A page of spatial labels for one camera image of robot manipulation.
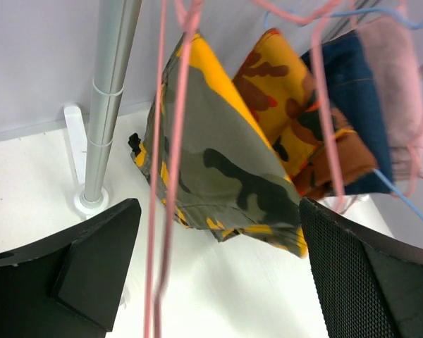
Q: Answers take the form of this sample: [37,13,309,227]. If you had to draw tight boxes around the light blue hanger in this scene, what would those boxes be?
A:
[262,5,423,237]

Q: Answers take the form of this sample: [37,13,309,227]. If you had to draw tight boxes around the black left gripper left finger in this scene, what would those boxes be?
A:
[0,198,142,338]

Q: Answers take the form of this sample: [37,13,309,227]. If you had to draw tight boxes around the orange camouflage trousers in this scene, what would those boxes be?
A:
[231,27,379,198]

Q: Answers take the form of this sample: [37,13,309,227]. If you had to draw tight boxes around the silver white clothes rack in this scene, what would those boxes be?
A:
[63,0,142,219]

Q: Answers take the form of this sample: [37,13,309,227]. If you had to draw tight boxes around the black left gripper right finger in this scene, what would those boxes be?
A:
[299,198,423,337]

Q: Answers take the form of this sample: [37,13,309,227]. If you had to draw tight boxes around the yellow camouflage trousers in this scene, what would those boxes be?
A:
[128,31,309,260]

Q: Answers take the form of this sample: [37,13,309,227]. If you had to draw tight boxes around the pink trousers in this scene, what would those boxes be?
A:
[355,15,423,182]

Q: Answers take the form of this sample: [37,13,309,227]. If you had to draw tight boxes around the navy blue trousers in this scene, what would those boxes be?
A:
[322,31,393,181]

